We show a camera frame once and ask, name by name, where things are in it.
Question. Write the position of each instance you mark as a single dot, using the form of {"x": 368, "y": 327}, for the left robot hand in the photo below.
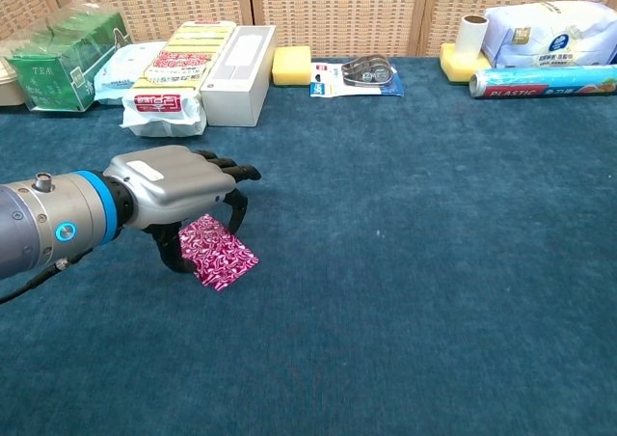
{"x": 173, "y": 185}

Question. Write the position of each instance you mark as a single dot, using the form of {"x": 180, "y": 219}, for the pink patterned packet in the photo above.
{"x": 222, "y": 257}

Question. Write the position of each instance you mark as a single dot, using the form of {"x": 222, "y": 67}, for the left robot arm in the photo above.
{"x": 38, "y": 224}

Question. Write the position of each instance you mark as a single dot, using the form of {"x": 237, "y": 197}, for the yellow scouring sponge multipack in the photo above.
{"x": 178, "y": 69}

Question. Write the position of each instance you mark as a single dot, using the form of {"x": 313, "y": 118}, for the white power strip box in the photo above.
{"x": 236, "y": 84}

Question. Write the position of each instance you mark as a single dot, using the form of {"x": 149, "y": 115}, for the light blue wet wipes pack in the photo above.
{"x": 120, "y": 74}

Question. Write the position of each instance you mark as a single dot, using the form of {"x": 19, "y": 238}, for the clear box green tea bags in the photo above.
{"x": 58, "y": 69}

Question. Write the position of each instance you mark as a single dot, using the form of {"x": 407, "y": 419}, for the yellow sponge block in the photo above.
{"x": 290, "y": 66}
{"x": 458, "y": 68}

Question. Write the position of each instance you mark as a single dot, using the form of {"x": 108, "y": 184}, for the beige lidded food container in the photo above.
{"x": 9, "y": 86}

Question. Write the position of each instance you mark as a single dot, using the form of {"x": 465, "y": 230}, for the blue carpet table mat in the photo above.
{"x": 361, "y": 262}

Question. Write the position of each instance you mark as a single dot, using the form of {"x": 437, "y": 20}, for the correction tape blister pack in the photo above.
{"x": 356, "y": 79}

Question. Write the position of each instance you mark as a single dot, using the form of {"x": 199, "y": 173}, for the white roll cardboard core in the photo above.
{"x": 470, "y": 38}

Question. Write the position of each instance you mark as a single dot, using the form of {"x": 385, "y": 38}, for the blue plastic wrap roll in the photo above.
{"x": 540, "y": 83}

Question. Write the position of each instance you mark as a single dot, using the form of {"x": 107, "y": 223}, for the white blue tissue pack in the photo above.
{"x": 544, "y": 35}

